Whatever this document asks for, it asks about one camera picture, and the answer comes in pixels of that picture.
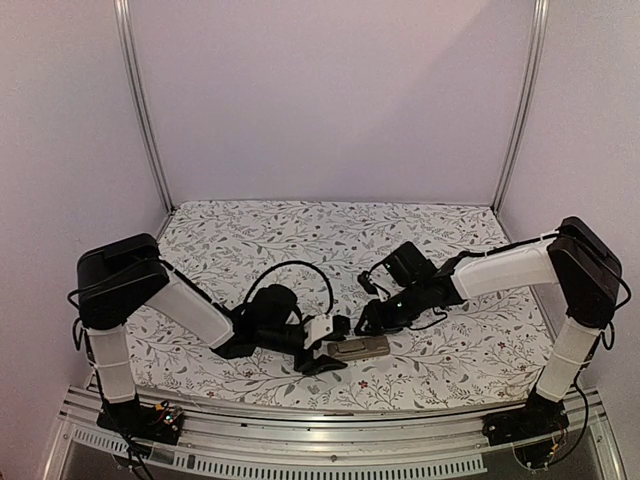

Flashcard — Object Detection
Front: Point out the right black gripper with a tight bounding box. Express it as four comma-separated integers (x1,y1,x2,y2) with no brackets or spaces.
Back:
354,282,427,336

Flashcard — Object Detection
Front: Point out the white remote control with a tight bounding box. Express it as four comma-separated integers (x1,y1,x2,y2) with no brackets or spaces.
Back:
327,336,390,361

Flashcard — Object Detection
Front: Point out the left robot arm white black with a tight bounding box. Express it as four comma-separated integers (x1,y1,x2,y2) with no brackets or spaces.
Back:
67,233,346,434

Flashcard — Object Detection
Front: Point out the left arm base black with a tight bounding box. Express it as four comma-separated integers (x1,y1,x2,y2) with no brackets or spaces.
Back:
97,396,184,445

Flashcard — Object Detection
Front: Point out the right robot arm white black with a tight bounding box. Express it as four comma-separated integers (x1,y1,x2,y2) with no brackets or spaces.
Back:
355,216,632,436

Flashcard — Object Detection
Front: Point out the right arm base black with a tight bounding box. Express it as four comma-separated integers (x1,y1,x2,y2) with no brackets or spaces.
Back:
482,390,569,446

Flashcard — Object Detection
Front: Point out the floral patterned table mat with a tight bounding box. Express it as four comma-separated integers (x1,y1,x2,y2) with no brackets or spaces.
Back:
126,201,552,411

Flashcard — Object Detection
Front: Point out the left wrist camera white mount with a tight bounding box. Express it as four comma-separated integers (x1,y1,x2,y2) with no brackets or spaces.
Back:
302,314,351,350

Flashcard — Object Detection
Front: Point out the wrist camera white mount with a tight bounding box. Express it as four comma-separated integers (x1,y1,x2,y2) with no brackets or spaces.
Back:
302,314,351,350
357,271,391,301

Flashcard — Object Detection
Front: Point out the left black camera cable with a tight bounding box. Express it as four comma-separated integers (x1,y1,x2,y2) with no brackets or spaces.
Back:
244,260,335,316

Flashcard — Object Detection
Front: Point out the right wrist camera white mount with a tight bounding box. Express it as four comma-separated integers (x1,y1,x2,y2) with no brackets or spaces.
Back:
357,271,391,301

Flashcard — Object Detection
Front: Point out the front aluminium rail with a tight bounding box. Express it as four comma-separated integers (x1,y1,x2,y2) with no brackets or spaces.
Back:
43,387,632,479

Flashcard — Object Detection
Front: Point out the right aluminium frame post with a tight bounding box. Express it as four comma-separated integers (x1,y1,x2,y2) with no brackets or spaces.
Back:
491,0,550,216

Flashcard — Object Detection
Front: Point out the aluminium frame post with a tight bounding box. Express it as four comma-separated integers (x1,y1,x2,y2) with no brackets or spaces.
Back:
113,0,175,215
491,0,550,216

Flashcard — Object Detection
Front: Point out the left aluminium frame post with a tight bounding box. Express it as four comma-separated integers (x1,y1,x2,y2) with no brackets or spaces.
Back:
113,0,175,215

